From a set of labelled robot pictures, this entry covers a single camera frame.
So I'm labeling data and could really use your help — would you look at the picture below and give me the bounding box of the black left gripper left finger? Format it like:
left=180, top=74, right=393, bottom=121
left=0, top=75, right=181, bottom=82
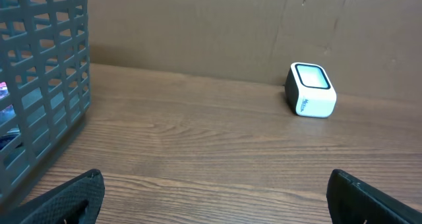
left=1, top=169, right=105, bottom=224

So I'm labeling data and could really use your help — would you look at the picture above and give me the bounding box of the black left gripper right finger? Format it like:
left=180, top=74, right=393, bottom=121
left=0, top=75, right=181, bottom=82
left=326, top=169, right=421, bottom=224

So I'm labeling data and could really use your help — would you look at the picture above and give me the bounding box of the grey plastic shopping basket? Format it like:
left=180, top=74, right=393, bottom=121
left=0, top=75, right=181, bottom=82
left=1, top=0, right=91, bottom=213

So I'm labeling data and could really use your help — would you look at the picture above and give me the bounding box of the white barcode scanner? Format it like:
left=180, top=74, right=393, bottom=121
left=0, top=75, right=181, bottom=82
left=284, top=62, right=337, bottom=118

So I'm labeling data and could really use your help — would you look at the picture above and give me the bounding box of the pink purple pad pack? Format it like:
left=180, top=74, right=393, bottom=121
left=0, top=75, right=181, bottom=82
left=0, top=82, right=9, bottom=99

